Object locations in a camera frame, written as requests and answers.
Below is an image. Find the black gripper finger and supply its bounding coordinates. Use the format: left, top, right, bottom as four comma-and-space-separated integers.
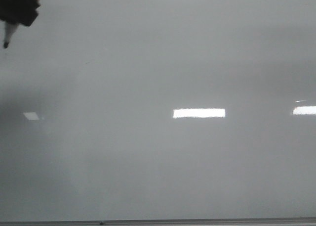
0, 0, 40, 27

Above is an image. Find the white black-tipped whiteboard marker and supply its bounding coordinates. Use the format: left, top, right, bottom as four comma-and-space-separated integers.
3, 21, 19, 49

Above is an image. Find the white whiteboard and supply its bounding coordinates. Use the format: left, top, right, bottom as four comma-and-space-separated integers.
0, 0, 316, 222

